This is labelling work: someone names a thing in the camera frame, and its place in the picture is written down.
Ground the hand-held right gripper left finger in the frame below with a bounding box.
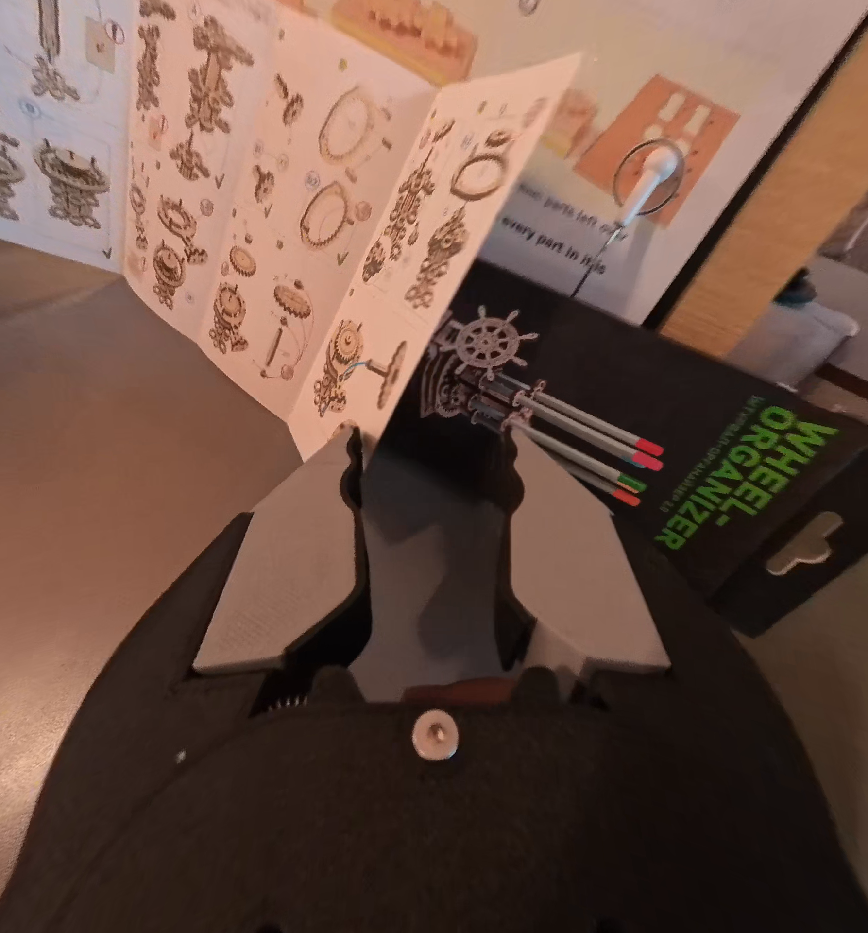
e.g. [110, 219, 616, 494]
[193, 421, 373, 675]

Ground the black model kit box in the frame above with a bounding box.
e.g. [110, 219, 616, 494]
[364, 259, 868, 642]

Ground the paper instruction booklet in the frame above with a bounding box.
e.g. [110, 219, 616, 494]
[0, 0, 584, 464]

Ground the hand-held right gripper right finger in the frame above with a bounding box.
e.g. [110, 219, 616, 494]
[495, 429, 673, 686]

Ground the white-tipped metal wire clip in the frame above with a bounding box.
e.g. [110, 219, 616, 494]
[572, 138, 679, 300]

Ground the white instruction sign board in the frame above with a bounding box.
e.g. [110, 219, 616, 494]
[273, 0, 868, 329]

